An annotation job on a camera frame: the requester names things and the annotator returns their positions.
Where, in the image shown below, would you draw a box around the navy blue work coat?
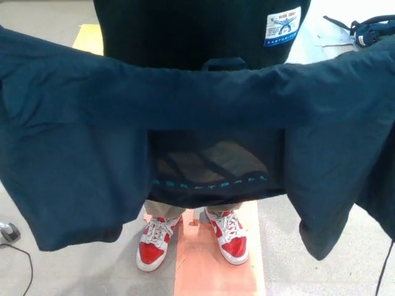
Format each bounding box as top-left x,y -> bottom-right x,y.
0,0 -> 395,261

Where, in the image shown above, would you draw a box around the person's left red white sneaker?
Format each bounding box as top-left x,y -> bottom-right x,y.
204,207 -> 249,266

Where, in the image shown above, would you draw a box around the person's red white sneaker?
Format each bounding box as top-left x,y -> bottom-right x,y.
204,207 -> 249,266
135,214 -> 183,273

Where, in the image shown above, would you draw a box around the person's right red white sneaker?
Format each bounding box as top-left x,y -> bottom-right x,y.
135,214 -> 183,273

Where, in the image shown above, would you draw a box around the black basketball print t-shirt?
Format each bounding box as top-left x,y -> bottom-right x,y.
147,128 -> 286,213

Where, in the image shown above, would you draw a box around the beige trousers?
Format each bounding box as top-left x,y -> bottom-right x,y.
144,199 -> 238,217

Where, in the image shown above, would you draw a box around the orange floor sheet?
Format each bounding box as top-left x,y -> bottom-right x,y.
173,200 -> 267,296

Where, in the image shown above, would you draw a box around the yellow floor mat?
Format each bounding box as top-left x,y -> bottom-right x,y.
73,23 -> 104,57

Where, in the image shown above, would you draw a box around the grey floor device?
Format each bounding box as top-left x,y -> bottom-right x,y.
0,221 -> 21,244

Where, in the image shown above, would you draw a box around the thin black floor cable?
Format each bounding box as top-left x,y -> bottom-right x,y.
0,242 -> 34,296
374,239 -> 395,296

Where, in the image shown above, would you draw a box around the navy bag with straps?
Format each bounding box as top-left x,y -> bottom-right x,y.
322,14 -> 395,47

